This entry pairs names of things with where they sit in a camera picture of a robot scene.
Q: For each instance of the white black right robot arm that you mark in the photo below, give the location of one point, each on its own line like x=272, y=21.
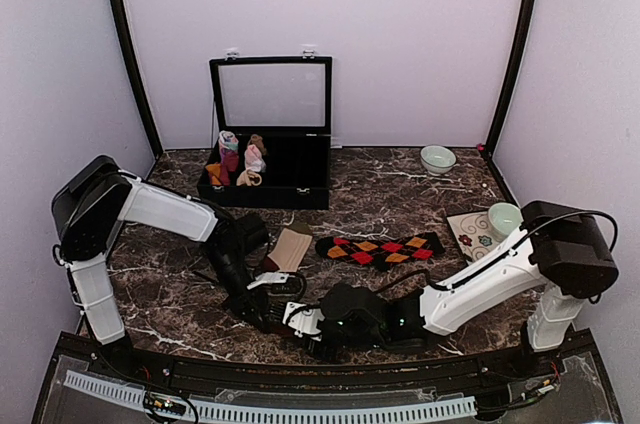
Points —
x=559, y=248

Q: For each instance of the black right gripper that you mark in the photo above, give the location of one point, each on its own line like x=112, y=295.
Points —
x=328, y=354

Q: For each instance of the beige rolled sock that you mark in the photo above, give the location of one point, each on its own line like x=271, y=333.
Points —
x=249, y=178

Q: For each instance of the black left frame post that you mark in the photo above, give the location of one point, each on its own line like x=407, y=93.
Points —
x=128, y=52

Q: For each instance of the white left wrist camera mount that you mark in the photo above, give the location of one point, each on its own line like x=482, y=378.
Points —
x=268, y=278

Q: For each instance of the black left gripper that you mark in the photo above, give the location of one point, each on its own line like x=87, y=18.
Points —
x=256, y=298

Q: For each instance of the black argyle orange red sock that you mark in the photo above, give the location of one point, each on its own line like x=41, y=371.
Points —
x=380, y=254

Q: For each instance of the pale green bowl on plate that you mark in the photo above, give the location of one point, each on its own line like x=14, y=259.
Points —
x=503, y=219

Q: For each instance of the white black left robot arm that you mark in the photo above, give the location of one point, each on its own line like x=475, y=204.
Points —
x=90, y=209

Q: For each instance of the black box with glass lid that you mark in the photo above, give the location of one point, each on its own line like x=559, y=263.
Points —
x=287, y=102

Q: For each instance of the black frame post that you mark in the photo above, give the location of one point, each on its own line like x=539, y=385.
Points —
x=128, y=52
x=511, y=74

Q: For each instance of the small circuit board right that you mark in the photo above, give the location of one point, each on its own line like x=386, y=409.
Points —
x=542, y=389

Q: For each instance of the striped beige maroon sock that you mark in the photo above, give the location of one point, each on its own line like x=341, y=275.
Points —
x=290, y=249

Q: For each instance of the pink white rolled sock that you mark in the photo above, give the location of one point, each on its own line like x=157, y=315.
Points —
x=253, y=159

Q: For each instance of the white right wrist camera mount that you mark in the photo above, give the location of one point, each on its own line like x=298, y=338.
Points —
x=303, y=319

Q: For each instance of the black right frame post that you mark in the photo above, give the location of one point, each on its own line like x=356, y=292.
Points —
x=511, y=74

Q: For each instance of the magenta rolled sock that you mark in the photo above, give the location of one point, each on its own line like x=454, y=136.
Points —
x=228, y=165

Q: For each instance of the orange rolled sock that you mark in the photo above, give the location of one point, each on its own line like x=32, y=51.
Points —
x=214, y=174

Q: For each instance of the brown rolled sock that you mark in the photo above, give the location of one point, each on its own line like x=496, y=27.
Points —
x=258, y=142

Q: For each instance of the small circuit board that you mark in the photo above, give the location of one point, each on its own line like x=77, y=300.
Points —
x=542, y=389
x=159, y=405

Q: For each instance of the multicolour rolled sock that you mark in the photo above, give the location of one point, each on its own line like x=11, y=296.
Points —
x=227, y=141

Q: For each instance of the square floral plate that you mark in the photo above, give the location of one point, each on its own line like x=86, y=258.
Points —
x=474, y=234

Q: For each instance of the small circuit board left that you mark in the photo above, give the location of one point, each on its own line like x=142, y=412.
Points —
x=159, y=405

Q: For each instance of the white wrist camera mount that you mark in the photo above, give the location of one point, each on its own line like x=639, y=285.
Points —
x=268, y=278
x=303, y=319

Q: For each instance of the pale green bowl at back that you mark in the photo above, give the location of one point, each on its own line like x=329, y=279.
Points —
x=437, y=160

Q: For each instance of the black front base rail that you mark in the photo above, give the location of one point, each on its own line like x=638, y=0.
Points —
x=482, y=372

